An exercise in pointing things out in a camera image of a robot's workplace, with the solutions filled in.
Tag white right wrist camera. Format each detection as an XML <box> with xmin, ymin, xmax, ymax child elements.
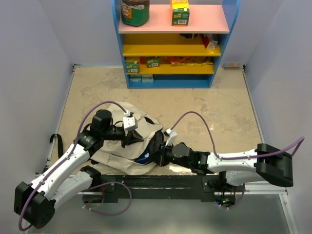
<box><xmin>164</xmin><ymin>128</ymin><xmax>177</xmax><ymax>146</ymax></box>

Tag beige canvas backpack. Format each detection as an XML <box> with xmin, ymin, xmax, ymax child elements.
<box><xmin>91</xmin><ymin>102</ymin><xmax>163</xmax><ymax>176</ymax></box>

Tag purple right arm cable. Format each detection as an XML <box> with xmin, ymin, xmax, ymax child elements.
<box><xmin>168</xmin><ymin>111</ymin><xmax>305</xmax><ymax>210</ymax></box>

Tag light blue box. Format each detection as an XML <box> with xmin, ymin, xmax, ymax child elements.
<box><xmin>129</xmin><ymin>74</ymin><xmax>141</xmax><ymax>82</ymax></box>
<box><xmin>141</xmin><ymin>74</ymin><xmax>154</xmax><ymax>83</ymax></box>

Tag green brown jar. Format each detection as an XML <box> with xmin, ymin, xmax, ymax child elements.
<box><xmin>121</xmin><ymin>0</ymin><xmax>150</xmax><ymax>27</ymax></box>

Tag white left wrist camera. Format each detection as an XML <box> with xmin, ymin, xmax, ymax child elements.
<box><xmin>122</xmin><ymin>111</ymin><xmax>138</xmax><ymax>132</ymax></box>

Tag blue colourful shelf unit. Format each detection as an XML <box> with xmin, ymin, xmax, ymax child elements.
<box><xmin>111</xmin><ymin>0</ymin><xmax>240</xmax><ymax>89</ymax></box>

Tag light blue box right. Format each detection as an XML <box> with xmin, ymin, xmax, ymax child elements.
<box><xmin>141</xmin><ymin>74</ymin><xmax>154</xmax><ymax>83</ymax></box>

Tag green box lower left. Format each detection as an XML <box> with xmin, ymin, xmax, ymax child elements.
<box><xmin>125</xmin><ymin>59</ymin><xmax>140</xmax><ymax>74</ymax></box>

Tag small white pink eraser box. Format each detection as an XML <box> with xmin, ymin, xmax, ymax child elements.
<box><xmin>222</xmin><ymin>62</ymin><xmax>243</xmax><ymax>69</ymax></box>

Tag orange yellow snack packets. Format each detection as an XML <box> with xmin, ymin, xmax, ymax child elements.
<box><xmin>165</xmin><ymin>57</ymin><xmax>213</xmax><ymax>66</ymax></box>

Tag green yellow carton top shelf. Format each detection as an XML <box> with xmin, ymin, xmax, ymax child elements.
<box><xmin>170</xmin><ymin>0</ymin><xmax>190</xmax><ymax>26</ymax></box>

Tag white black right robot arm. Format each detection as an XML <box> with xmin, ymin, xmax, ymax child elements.
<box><xmin>151</xmin><ymin>143</ymin><xmax>293</xmax><ymax>192</ymax></box>

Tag red white box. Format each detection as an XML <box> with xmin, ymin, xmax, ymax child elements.
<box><xmin>200</xmin><ymin>34</ymin><xmax>218</xmax><ymax>50</ymax></box>

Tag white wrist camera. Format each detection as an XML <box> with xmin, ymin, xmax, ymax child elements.
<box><xmin>122</xmin><ymin>111</ymin><xmax>138</xmax><ymax>132</ymax></box>
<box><xmin>164</xmin><ymin>128</ymin><xmax>177</xmax><ymax>146</ymax></box>

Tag green box lower middle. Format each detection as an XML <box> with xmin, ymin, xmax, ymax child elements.
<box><xmin>146</xmin><ymin>57</ymin><xmax>160</xmax><ymax>68</ymax></box>

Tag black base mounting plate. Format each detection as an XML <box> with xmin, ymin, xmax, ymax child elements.
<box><xmin>92</xmin><ymin>175</ymin><xmax>234</xmax><ymax>203</ymax></box>

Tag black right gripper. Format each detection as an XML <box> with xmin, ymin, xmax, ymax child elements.
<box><xmin>148</xmin><ymin>141</ymin><xmax>192</xmax><ymax>169</ymax></box>

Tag blue pencil case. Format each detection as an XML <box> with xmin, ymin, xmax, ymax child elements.
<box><xmin>134</xmin><ymin>147</ymin><xmax>157</xmax><ymax>165</ymax></box>

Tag light blue box left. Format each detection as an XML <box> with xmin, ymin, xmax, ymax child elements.
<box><xmin>129</xmin><ymin>74</ymin><xmax>141</xmax><ymax>82</ymax></box>

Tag aluminium frame rail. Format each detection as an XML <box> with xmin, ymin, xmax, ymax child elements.
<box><xmin>18</xmin><ymin>63</ymin><xmax>298</xmax><ymax>234</ymax></box>

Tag green box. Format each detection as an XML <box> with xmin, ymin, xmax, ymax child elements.
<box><xmin>125</xmin><ymin>59</ymin><xmax>140</xmax><ymax>74</ymax></box>
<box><xmin>146</xmin><ymin>57</ymin><xmax>160</xmax><ymax>68</ymax></box>

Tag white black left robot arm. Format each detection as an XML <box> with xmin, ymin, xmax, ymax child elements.
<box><xmin>14</xmin><ymin>110</ymin><xmax>138</xmax><ymax>231</ymax></box>

